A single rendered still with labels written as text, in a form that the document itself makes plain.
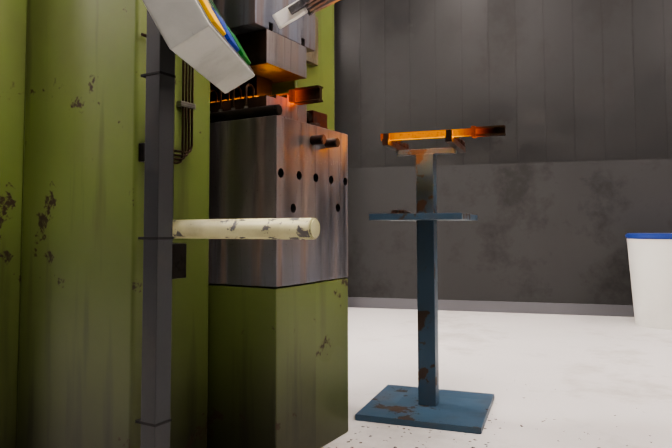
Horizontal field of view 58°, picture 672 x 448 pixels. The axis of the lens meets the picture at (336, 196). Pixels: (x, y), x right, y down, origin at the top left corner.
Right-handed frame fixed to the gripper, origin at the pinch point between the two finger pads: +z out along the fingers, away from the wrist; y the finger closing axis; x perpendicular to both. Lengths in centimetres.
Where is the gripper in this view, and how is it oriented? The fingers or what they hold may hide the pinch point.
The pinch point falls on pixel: (290, 13)
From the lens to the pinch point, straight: 133.4
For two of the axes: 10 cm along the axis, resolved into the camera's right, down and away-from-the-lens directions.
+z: -8.6, 5.1, 0.5
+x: -5.0, -8.6, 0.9
